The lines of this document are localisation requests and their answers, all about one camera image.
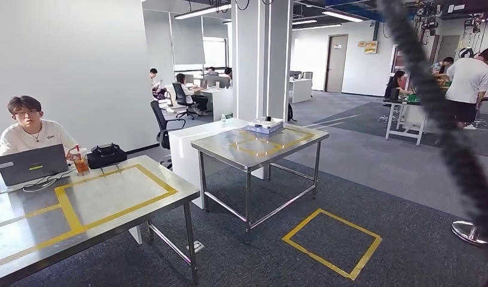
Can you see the silver floor socket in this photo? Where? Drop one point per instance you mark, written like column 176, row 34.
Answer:
column 195, row 247

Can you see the chrome stool base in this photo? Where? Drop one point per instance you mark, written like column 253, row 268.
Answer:
column 468, row 231

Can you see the blue cardboard box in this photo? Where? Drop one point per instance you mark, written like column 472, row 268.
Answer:
column 264, row 129

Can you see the person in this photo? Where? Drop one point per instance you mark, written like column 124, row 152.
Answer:
column 394, row 85
column 442, row 65
column 228, row 75
column 186, row 89
column 468, row 83
column 34, row 134
column 155, row 79
column 211, row 71

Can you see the white desk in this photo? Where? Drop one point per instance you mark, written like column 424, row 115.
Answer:
column 180, row 158
column 220, row 103
column 299, row 90

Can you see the black office chair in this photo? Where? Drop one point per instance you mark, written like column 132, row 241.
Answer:
column 180, row 95
column 160, row 119

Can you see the grey door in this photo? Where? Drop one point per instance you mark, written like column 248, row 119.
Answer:
column 336, row 63

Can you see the steel table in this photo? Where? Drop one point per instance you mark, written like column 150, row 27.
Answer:
column 220, row 152

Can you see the white table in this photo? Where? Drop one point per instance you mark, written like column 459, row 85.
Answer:
column 388, row 119

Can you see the steel workbench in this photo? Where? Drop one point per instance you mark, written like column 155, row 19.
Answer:
column 109, row 198

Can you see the black carry case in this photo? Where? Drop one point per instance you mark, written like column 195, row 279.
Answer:
column 106, row 156

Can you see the grey laptop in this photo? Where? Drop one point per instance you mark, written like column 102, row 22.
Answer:
column 32, row 164

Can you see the white flat device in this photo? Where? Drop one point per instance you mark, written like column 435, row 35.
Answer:
column 264, row 122

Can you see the iced tea cup red straw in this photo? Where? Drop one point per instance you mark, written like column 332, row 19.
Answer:
column 81, row 164

